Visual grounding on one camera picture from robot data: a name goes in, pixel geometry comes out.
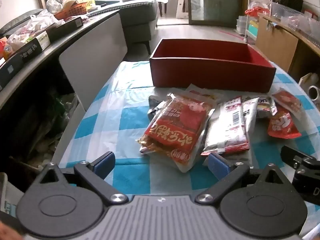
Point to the blue checked tablecloth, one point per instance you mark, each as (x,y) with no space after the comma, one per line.
(120,127)

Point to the orange plastic basket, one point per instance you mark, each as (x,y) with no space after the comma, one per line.
(72,11)

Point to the grey sideboard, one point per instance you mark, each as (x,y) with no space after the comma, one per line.
(95,62)

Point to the white red-edged snack packet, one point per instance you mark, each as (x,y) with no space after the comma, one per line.
(251,115)

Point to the row of clear plastic boxes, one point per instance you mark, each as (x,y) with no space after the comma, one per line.
(300,22)

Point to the pink stick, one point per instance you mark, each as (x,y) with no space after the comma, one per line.
(228,33)

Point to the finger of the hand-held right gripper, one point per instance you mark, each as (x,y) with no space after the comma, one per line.
(290,155)

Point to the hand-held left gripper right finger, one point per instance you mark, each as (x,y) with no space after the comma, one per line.
(218,166)

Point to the crinkled silver snack packet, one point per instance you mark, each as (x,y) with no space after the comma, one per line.
(155,103)

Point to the white plastic container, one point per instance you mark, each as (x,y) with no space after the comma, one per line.
(308,80)

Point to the white plastic bag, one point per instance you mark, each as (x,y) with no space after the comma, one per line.
(53,5)
(40,21)
(20,37)

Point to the white yellow snack packet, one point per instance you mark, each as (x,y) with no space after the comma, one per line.
(205,92)

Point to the glass sliding door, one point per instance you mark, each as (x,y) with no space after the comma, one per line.
(215,2)

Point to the grey sofa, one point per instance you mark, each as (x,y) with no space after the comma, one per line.
(137,17)

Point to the wooden cabinet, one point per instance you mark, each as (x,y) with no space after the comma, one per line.
(275,45)

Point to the small red snack packet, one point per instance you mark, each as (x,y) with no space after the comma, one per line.
(287,100)
(282,126)

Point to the red cardboard box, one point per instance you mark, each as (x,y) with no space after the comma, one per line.
(212,77)

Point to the light blue tag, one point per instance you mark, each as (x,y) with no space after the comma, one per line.
(275,26)

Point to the silver red-striped snack packet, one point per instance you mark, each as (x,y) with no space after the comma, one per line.
(225,130)

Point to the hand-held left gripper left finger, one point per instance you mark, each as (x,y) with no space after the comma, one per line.
(106,165)

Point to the red plastic bag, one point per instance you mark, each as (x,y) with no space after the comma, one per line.
(257,11)

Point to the black box white label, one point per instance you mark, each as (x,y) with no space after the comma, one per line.
(31,52)
(11,70)
(62,30)

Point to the clear stacked plastic containers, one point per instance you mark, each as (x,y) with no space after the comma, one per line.
(241,25)

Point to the small white dark-print packet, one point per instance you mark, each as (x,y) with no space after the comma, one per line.
(265,107)

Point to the clear plastic bag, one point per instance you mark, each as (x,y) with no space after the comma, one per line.
(62,105)

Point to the yellow plastic basket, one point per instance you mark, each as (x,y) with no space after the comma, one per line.
(86,0)

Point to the teal box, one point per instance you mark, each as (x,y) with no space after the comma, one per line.
(253,31)

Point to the large red clear snack packet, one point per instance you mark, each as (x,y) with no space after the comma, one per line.
(175,127)

